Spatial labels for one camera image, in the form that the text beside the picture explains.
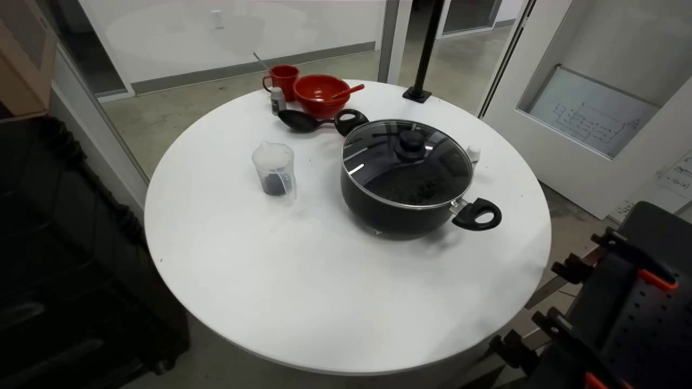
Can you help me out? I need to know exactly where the black cooking pot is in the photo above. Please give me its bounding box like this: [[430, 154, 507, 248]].
[[340, 117, 503, 237]]

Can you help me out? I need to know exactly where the white round table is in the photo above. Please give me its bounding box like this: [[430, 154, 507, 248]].
[[145, 83, 552, 377]]

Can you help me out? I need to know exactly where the glass pot lid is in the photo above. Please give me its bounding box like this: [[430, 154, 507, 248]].
[[342, 118, 473, 205]]

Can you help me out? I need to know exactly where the black ladle spoon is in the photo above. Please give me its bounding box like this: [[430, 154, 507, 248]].
[[278, 109, 368, 136]]

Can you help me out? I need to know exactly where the red bowl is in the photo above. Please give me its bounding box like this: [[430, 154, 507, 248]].
[[294, 73, 361, 118]]

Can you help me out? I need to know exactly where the red mug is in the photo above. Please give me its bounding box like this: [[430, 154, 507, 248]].
[[262, 64, 299, 102]]

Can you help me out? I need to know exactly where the whiteboard panel with paper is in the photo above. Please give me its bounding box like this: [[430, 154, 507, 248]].
[[480, 0, 692, 219]]

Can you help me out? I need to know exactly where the black camera stand pole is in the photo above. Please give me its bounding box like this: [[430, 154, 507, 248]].
[[401, 0, 446, 103]]

